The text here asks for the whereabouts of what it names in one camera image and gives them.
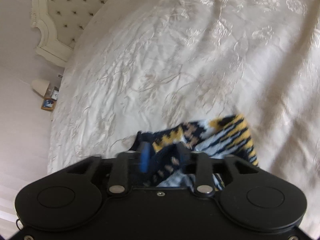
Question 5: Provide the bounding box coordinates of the left cream table lamp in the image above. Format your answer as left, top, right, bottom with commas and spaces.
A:
31, 79, 50, 97

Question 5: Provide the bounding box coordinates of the wooden photo frame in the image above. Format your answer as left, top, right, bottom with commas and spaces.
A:
41, 98, 56, 111

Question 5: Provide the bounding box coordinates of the navy yellow patterned knit sweater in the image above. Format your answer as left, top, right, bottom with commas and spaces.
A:
131, 114, 258, 187

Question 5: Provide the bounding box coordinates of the white embroidered bedspread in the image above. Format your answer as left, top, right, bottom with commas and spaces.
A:
48, 0, 319, 238

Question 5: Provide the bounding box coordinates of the cream tufted headboard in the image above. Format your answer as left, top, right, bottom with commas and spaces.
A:
31, 0, 108, 67

